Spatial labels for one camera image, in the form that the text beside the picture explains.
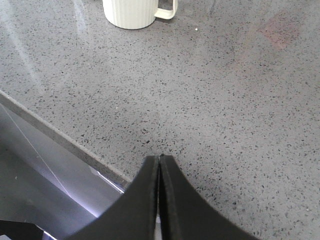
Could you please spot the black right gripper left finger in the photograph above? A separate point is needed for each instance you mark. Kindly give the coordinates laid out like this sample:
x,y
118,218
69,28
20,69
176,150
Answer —
x,y
133,215

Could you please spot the cream HOME mug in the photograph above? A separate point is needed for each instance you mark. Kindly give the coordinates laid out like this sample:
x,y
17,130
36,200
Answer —
x,y
136,14

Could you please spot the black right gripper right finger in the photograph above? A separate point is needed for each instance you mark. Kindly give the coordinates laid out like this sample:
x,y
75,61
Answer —
x,y
184,214

